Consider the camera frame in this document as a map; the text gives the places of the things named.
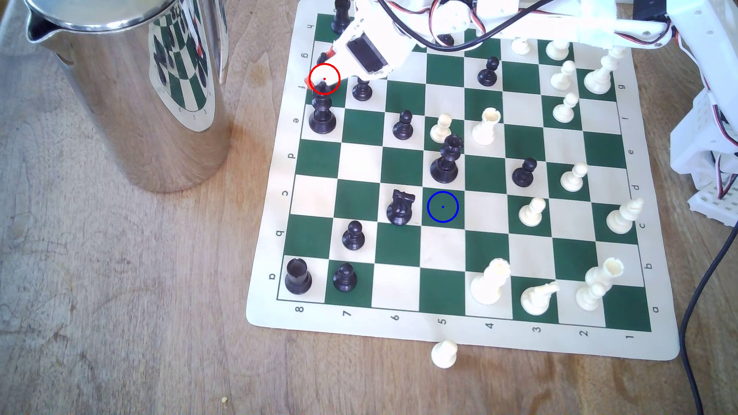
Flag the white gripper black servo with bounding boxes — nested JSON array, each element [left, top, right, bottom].
[[308, 10, 417, 95]]

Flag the black bishop chess piece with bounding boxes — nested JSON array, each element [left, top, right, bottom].
[[313, 52, 339, 96]]

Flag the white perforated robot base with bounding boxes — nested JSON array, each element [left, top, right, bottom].
[[688, 186, 738, 229]]

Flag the black rook chess piece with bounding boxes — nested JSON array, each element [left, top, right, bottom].
[[284, 257, 313, 296], [330, 0, 354, 35]]

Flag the black king chess piece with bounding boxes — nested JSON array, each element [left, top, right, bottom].
[[308, 94, 337, 135]]

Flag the green white chess mat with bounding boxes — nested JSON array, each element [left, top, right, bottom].
[[246, 0, 681, 362]]

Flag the black queen chess piece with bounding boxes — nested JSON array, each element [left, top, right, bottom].
[[429, 134, 465, 184]]

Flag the black knight chess piece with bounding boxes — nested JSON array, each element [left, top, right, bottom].
[[386, 188, 416, 226]]

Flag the white knight chess piece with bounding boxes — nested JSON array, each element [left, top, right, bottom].
[[520, 281, 560, 317], [545, 39, 573, 62]]

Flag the white king chess piece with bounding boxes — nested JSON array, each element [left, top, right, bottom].
[[583, 46, 627, 96]]

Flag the white queen chess piece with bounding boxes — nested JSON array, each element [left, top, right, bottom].
[[470, 257, 512, 306]]

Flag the white bishop chess piece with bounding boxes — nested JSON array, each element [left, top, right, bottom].
[[606, 198, 645, 235]]

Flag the shiny steel pitcher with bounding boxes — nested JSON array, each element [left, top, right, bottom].
[[23, 0, 234, 194]]

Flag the red white servo wires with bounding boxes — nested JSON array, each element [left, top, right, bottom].
[[676, 29, 738, 203]]

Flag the black cable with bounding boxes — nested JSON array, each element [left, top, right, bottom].
[[392, 0, 738, 415]]

